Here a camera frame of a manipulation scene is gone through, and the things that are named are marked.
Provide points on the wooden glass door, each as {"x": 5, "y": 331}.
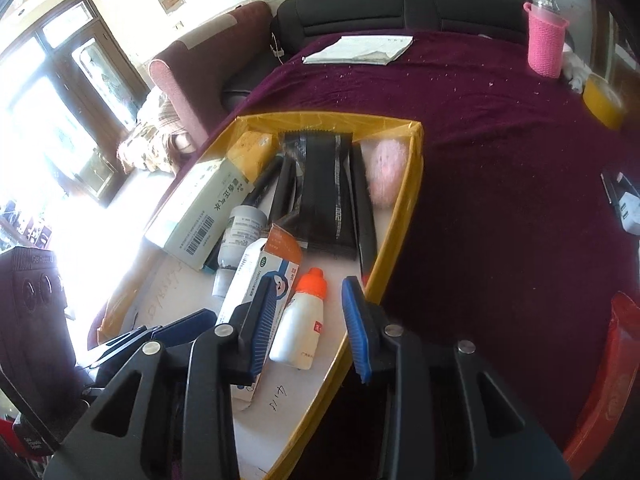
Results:
{"x": 69, "y": 96}

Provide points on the maroon armchair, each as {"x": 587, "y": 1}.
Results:
{"x": 210, "y": 70}

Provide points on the black foil sachet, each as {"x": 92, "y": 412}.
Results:
{"x": 323, "y": 217}

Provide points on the white orange-cap bottle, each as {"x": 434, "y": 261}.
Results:
{"x": 301, "y": 325}

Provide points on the yellow tape roll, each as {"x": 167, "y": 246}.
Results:
{"x": 603, "y": 102}

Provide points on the green white medicine box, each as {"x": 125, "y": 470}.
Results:
{"x": 191, "y": 221}

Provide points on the red packet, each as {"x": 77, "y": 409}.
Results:
{"x": 611, "y": 390}

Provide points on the maroon tablecloth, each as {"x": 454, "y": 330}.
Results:
{"x": 512, "y": 243}

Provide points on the white label medicine bottle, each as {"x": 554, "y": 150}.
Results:
{"x": 244, "y": 227}

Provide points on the white paper booklet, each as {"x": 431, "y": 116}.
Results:
{"x": 378, "y": 50}

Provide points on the black marker pen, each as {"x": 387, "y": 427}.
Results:
{"x": 364, "y": 217}

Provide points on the yellow snack packet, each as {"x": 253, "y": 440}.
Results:
{"x": 252, "y": 152}

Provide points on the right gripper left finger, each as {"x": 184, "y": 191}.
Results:
{"x": 252, "y": 322}

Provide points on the black sofa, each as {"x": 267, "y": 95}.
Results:
{"x": 297, "y": 23}

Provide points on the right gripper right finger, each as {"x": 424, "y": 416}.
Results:
{"x": 365, "y": 323}

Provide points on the pink fluffy sponge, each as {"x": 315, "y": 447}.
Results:
{"x": 385, "y": 171}

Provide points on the pink knit sleeve bottle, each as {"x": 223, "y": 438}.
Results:
{"x": 546, "y": 37}

